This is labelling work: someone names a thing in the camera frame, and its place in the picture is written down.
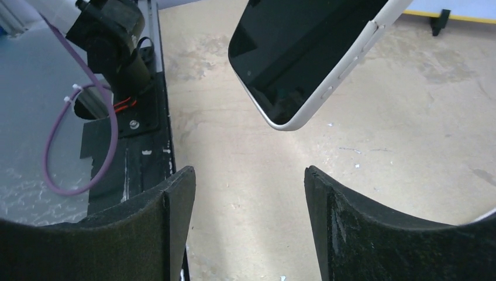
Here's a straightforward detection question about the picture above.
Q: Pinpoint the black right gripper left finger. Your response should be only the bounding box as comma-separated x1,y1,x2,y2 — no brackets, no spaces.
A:
1,166,196,280

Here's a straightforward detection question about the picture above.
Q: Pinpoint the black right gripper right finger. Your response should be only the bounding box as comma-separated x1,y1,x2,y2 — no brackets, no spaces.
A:
304,166,495,280

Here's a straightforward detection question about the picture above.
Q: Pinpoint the phone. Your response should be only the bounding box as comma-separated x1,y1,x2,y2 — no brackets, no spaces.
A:
228,0,409,131

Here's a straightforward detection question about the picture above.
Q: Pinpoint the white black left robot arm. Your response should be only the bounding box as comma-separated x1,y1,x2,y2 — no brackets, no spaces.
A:
66,0,153,101

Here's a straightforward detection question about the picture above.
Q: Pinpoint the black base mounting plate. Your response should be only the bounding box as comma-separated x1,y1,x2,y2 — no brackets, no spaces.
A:
87,1,176,214

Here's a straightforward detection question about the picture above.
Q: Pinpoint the yellow framed whiteboard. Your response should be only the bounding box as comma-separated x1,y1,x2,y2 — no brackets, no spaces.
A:
403,0,495,37

